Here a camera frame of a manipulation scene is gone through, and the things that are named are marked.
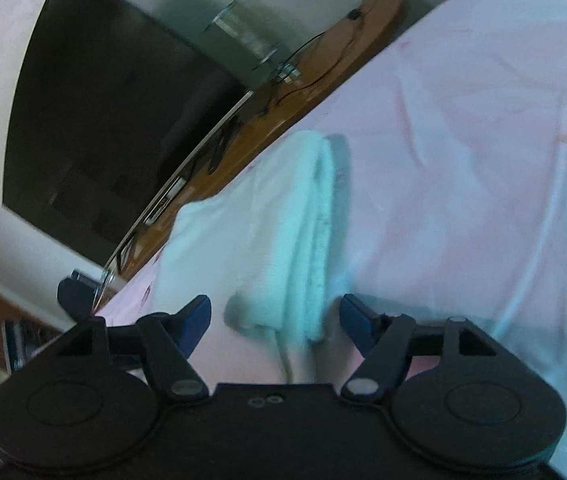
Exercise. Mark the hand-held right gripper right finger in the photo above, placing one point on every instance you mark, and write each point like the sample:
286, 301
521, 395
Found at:
356, 320

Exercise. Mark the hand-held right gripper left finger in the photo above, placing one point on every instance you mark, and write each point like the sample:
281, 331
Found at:
196, 317

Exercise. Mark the pale mint small garment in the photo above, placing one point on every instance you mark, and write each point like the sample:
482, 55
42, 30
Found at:
263, 235

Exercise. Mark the white flat device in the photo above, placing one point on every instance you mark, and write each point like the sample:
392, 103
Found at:
164, 201

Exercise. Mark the dark round object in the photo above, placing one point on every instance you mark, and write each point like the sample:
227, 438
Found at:
76, 295

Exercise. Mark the black television foot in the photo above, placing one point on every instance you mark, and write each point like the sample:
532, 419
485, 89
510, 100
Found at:
221, 147

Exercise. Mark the stack of books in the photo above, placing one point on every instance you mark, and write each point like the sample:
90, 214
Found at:
21, 345

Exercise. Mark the pink floral bedsheet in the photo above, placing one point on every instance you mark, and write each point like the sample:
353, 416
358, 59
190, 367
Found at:
463, 160

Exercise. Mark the black television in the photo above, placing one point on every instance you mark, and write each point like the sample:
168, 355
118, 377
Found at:
103, 125

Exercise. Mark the brown wooden television stand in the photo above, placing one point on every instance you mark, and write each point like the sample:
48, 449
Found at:
333, 45

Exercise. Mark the clear glass column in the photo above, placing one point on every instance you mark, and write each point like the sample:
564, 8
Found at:
248, 35

